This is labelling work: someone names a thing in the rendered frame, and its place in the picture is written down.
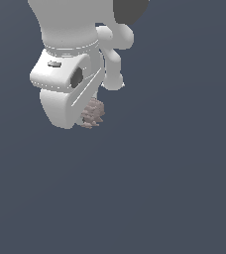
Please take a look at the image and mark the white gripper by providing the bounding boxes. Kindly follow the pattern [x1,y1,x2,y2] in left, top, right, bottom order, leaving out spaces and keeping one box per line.
[39,87,99,130]

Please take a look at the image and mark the small pinkish-brown bumpy object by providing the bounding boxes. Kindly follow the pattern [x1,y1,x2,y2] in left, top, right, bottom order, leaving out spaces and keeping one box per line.
[79,98,106,130]

